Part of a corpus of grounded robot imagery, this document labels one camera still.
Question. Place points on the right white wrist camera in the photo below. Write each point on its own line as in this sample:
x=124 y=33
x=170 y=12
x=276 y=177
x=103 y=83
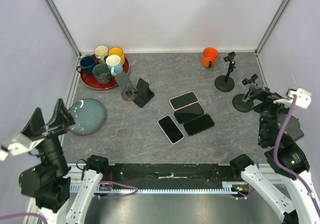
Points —
x=303 y=98

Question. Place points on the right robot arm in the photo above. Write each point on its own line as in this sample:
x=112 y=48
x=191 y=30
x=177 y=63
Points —
x=279 y=130

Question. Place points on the wooden round-base phone stand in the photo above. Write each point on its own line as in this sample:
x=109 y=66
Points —
x=128 y=90

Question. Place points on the dark green mug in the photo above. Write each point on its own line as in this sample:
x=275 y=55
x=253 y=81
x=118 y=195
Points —
x=102 y=73

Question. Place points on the black flat-base phone stand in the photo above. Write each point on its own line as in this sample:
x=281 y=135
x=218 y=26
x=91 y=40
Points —
x=143 y=93

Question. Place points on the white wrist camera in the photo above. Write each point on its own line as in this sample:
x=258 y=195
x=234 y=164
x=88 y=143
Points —
x=303 y=98
x=18 y=144

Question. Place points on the black phone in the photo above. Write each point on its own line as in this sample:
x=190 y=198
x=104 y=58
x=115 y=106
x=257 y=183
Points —
x=188 y=113
x=199 y=124

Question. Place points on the red round tray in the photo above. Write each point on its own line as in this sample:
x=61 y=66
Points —
x=90 y=80

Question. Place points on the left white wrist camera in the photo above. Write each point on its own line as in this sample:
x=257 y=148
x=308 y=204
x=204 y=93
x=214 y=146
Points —
x=18 y=144

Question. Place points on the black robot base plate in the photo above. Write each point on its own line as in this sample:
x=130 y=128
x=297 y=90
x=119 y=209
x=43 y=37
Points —
x=169 y=176

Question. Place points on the cream mug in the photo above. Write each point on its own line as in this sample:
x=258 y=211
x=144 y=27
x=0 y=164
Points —
x=101 y=52

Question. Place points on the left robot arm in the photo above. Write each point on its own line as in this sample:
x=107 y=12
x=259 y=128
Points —
x=47 y=182

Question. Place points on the black round-base phone stand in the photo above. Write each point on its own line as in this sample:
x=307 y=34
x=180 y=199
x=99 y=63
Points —
x=225 y=83

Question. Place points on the blue ceramic plate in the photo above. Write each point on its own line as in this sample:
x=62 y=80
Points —
x=89 y=115

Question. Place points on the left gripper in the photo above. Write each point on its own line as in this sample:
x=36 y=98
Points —
x=61 y=117

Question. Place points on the yellow mug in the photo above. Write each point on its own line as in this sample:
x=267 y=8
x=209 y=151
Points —
x=119 y=52

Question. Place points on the white mug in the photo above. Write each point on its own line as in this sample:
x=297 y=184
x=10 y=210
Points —
x=114 y=63

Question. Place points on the grey slotted cable duct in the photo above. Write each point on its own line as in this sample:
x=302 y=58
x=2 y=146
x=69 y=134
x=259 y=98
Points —
x=226 y=189

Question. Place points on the blue mug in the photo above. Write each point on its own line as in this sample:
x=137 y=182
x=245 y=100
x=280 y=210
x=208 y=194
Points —
x=87 y=64

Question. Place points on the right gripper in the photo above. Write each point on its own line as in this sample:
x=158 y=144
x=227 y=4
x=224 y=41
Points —
x=264 y=94

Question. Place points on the orange mug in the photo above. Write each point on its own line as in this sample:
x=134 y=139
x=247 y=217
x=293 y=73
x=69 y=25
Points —
x=209 y=57

